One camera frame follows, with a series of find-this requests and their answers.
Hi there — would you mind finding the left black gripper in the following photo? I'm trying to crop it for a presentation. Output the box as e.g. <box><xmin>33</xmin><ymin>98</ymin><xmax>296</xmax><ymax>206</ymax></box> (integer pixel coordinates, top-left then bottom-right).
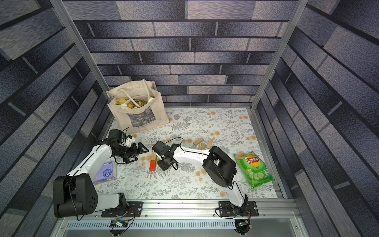
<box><xmin>115</xmin><ymin>141</ymin><xmax>150</xmax><ymax>163</ymax></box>

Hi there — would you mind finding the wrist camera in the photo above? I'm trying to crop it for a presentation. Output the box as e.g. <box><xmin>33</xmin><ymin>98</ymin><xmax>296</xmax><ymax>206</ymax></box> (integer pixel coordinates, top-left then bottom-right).
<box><xmin>123</xmin><ymin>135</ymin><xmax>135</xmax><ymax>147</ymax></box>
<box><xmin>152</xmin><ymin>141</ymin><xmax>166</xmax><ymax>156</ymax></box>

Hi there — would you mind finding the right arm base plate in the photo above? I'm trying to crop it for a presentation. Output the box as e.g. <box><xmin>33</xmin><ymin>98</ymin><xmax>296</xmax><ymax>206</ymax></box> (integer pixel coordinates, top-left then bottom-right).
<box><xmin>218</xmin><ymin>201</ymin><xmax>259</xmax><ymax>218</ymax></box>

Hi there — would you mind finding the green chips bag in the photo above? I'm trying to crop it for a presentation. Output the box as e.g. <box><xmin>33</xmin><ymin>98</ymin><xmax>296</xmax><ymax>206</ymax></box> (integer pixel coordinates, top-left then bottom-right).
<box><xmin>234</xmin><ymin>151</ymin><xmax>275</xmax><ymax>189</ymax></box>

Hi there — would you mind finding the right circuit board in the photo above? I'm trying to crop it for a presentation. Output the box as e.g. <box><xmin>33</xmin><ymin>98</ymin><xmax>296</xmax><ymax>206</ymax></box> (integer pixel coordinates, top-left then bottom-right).
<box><xmin>235</xmin><ymin>220</ymin><xmax>251</xmax><ymax>229</ymax></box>

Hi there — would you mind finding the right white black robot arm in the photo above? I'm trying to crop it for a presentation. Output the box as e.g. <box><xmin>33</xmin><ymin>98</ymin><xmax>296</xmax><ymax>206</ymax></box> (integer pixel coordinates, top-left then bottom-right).
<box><xmin>153</xmin><ymin>141</ymin><xmax>251</xmax><ymax>216</ymax></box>

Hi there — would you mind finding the natural wood block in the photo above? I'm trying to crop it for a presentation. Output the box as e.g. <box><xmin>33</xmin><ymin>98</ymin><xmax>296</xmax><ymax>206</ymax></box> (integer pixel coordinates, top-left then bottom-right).
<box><xmin>206</xmin><ymin>137</ymin><xmax>215</xmax><ymax>149</ymax></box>
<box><xmin>199</xmin><ymin>143</ymin><xmax>206</xmax><ymax>150</ymax></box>
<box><xmin>193</xmin><ymin>138</ymin><xmax>204</xmax><ymax>146</ymax></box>
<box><xmin>151</xmin><ymin>152</ymin><xmax>157</xmax><ymax>161</ymax></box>

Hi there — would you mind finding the purple tissue pack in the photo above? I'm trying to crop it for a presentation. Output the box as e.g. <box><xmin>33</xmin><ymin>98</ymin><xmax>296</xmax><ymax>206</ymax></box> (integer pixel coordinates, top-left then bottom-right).
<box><xmin>93</xmin><ymin>162</ymin><xmax>117</xmax><ymax>185</ymax></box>

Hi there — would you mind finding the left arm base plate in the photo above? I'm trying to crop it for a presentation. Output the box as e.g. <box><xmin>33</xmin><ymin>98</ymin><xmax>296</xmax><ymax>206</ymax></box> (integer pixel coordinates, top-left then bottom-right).
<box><xmin>101</xmin><ymin>201</ymin><xmax>144</xmax><ymax>218</ymax></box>

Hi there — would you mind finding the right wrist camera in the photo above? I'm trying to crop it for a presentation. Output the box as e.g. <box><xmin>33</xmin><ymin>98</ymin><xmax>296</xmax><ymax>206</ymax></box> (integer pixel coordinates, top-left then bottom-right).
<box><xmin>152</xmin><ymin>141</ymin><xmax>166</xmax><ymax>156</ymax></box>

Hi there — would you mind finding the beige canvas tote bag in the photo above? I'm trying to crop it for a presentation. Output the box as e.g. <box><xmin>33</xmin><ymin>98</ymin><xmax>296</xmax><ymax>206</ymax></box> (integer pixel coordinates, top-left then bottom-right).
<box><xmin>107</xmin><ymin>80</ymin><xmax>169</xmax><ymax>133</ymax></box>

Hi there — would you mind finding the aluminium front rail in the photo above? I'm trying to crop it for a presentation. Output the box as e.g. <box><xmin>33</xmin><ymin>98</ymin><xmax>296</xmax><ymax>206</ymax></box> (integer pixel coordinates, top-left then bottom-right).
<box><xmin>51</xmin><ymin>199</ymin><xmax>309</xmax><ymax>237</ymax></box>

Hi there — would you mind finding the red block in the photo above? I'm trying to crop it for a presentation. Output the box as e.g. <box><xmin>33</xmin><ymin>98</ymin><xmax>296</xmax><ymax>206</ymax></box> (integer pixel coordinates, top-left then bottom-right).
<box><xmin>149</xmin><ymin>160</ymin><xmax>157</xmax><ymax>172</ymax></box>

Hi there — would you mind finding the natural wood block upright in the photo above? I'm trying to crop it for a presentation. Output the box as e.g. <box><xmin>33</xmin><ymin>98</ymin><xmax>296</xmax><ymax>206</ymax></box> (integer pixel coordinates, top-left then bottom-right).
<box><xmin>199</xmin><ymin>143</ymin><xmax>206</xmax><ymax>150</ymax></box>

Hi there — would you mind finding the circuit board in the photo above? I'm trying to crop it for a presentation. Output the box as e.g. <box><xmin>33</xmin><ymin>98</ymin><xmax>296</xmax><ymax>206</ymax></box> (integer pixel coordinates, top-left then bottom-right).
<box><xmin>109</xmin><ymin>219</ymin><xmax>129</xmax><ymax>229</ymax></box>
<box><xmin>235</xmin><ymin>220</ymin><xmax>251</xmax><ymax>229</ymax></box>

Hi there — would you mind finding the left circuit board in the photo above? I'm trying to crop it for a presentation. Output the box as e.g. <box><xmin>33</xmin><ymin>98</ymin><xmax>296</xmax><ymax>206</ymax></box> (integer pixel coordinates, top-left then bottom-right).
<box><xmin>109</xmin><ymin>219</ymin><xmax>129</xmax><ymax>229</ymax></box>

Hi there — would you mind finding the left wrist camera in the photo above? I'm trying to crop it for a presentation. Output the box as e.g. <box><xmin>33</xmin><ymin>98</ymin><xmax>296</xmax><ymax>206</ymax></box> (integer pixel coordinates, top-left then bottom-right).
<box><xmin>123</xmin><ymin>135</ymin><xmax>135</xmax><ymax>147</ymax></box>

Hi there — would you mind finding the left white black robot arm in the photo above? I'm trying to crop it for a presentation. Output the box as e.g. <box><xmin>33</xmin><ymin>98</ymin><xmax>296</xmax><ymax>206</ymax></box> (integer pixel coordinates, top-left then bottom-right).
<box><xmin>53</xmin><ymin>129</ymin><xmax>149</xmax><ymax>219</ymax></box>

